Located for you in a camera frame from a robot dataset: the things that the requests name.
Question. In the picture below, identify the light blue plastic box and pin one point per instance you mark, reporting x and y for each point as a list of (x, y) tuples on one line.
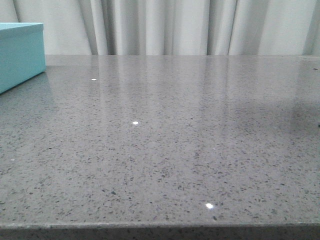
[(22, 52)]

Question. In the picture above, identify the grey pleated curtain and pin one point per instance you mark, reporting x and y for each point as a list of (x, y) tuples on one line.
[(172, 27)]

